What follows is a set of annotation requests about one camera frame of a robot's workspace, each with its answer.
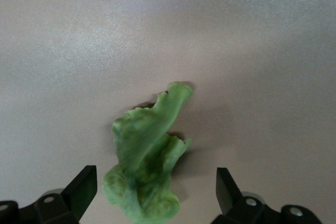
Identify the green lettuce leaf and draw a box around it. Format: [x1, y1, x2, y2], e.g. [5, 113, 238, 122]
[101, 81, 194, 224]

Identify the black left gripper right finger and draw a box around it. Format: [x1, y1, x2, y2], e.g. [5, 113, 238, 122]
[211, 167, 324, 224]

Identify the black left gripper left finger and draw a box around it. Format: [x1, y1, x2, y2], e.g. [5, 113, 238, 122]
[0, 165, 98, 224]

